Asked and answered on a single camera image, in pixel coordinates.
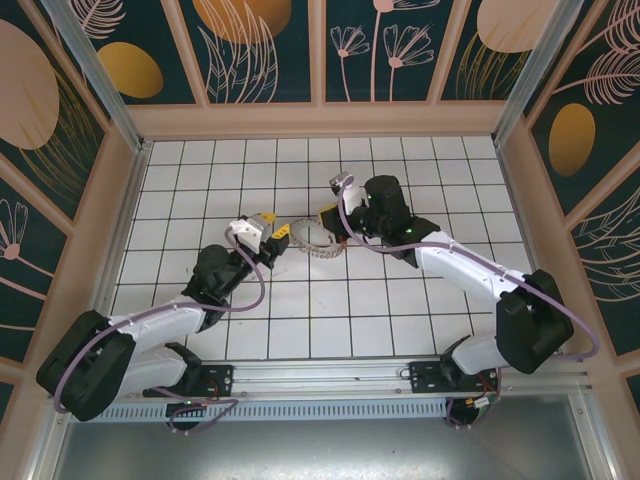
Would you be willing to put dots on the silver metal keyring disc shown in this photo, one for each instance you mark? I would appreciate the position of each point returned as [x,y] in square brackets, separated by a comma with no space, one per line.
[320,247]

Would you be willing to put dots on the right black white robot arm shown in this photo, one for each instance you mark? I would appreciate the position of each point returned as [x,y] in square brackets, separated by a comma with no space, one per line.
[460,265]

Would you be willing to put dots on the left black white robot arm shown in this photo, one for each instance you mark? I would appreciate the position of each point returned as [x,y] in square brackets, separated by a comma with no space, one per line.
[150,320]

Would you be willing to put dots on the grey metal sheet panel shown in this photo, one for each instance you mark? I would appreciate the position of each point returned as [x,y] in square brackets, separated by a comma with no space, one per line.
[320,450]

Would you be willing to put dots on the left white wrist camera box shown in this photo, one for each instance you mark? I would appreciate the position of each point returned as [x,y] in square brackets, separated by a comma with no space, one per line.
[247,232]

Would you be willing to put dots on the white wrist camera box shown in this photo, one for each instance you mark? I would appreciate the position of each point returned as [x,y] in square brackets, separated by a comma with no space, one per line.
[345,185]
[247,232]

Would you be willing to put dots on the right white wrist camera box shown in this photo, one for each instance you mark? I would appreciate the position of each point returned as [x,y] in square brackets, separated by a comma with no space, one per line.
[345,185]

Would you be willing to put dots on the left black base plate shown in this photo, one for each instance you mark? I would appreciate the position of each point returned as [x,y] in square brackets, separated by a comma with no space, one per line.
[220,377]

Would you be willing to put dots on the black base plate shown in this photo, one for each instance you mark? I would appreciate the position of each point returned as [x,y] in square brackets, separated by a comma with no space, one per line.
[425,377]
[220,377]

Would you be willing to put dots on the aluminium mounting rail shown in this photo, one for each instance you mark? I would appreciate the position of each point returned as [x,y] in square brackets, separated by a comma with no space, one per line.
[320,375]

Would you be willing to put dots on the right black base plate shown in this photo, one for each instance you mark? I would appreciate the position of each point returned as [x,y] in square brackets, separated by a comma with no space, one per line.
[425,377]

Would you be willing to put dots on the aluminium frame post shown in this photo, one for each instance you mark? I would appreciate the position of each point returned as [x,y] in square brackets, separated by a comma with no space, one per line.
[100,80]
[530,75]

